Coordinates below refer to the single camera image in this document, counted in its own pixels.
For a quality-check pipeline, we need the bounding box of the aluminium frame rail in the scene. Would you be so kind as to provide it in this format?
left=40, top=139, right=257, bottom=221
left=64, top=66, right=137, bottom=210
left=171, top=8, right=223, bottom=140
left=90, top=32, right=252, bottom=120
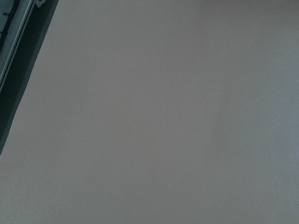
left=0, top=0, right=46, bottom=89

